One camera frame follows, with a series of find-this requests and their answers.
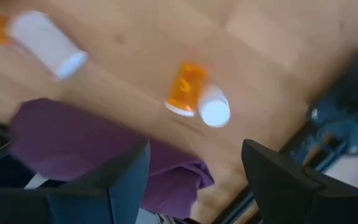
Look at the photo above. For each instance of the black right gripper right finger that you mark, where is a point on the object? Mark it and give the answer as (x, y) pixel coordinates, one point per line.
(291, 199)

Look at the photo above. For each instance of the white cylindrical tube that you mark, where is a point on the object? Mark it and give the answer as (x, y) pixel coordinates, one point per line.
(45, 43)

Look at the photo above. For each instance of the purple cloth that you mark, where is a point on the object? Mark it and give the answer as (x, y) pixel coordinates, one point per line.
(73, 140)

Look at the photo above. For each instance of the black aluminium table frame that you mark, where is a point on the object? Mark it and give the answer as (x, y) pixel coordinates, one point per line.
(233, 207)

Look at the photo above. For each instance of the white round cap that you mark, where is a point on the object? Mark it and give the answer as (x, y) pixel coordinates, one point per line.
(214, 109)

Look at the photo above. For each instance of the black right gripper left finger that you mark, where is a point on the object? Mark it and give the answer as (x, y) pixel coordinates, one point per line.
(104, 199)

